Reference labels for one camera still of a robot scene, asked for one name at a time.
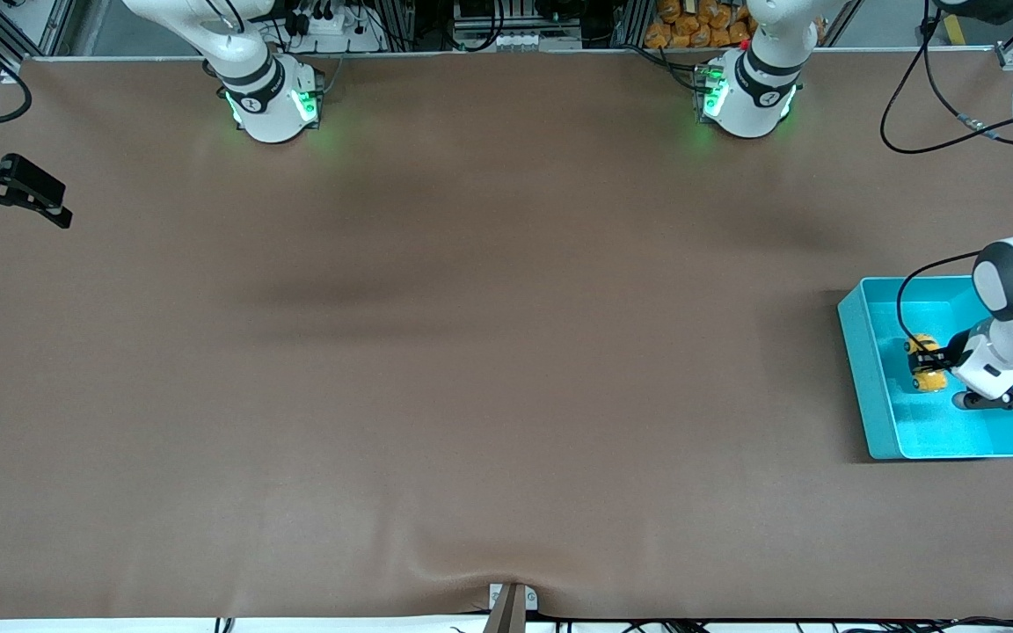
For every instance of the white power strip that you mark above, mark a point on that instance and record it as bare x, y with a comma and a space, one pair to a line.
335, 33

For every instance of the yellow beetle toy car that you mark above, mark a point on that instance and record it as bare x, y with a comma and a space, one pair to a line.
930, 380

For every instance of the metal table edge bracket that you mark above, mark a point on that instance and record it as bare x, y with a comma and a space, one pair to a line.
513, 607

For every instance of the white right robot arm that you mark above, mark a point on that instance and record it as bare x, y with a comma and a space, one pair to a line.
269, 97

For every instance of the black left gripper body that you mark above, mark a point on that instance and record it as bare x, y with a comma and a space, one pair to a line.
952, 353

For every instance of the teal plastic storage bin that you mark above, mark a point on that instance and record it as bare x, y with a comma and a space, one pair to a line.
920, 431

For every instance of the brown table mat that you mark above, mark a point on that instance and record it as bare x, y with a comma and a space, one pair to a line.
471, 352

